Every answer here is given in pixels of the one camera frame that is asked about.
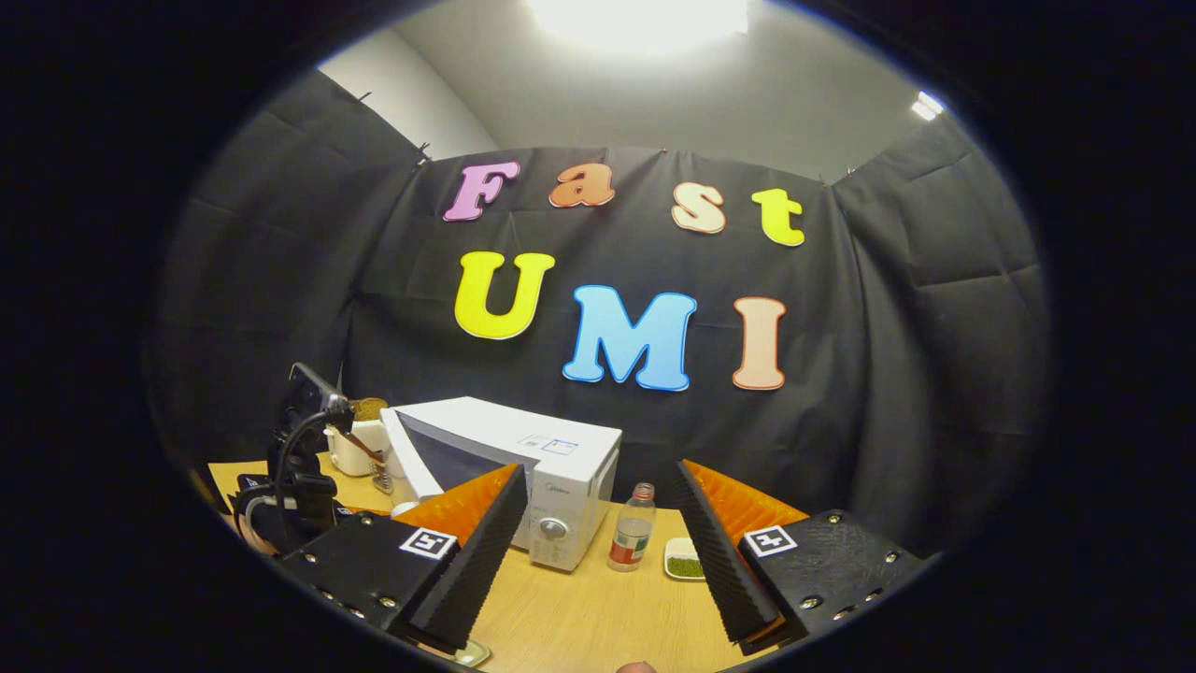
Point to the white plate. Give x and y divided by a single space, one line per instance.
475 652

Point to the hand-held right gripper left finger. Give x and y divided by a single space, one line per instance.
476 561

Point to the clear plastic bottle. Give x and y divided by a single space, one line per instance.
632 533

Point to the small ceiling light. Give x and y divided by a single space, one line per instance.
927 106

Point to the white divided bean dish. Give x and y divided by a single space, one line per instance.
684 565

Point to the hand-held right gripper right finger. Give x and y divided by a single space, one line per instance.
724 561

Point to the white microwave oven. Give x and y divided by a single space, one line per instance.
523 430

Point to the brown toast slice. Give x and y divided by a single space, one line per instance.
370 408

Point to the white toaster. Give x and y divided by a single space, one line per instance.
350 453

